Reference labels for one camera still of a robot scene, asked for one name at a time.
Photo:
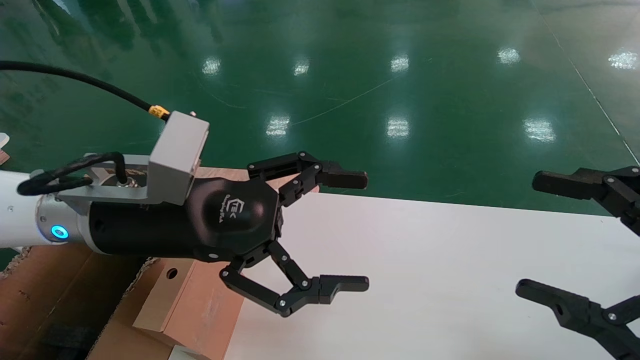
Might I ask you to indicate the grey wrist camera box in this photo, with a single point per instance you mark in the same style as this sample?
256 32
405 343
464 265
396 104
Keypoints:
175 160

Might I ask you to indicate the small white object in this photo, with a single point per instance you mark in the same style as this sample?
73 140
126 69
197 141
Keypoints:
3 140

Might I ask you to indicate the small brown object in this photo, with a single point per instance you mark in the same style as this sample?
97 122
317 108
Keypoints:
3 157

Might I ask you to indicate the wooden pallet board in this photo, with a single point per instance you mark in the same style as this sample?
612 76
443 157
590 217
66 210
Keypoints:
220 174

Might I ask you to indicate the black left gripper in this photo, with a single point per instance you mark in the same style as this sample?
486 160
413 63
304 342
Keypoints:
225 220

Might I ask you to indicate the black foam pad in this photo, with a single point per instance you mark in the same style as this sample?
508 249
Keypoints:
70 337

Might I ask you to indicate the silver camera mount bracket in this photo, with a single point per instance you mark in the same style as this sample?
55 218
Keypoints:
105 197

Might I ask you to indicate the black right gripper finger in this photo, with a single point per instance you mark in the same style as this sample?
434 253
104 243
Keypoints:
565 182
575 307

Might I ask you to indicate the large brown cardboard box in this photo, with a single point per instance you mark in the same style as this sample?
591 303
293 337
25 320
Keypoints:
35 290

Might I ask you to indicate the small cardboard box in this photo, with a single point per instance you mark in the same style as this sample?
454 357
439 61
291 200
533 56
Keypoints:
200 310

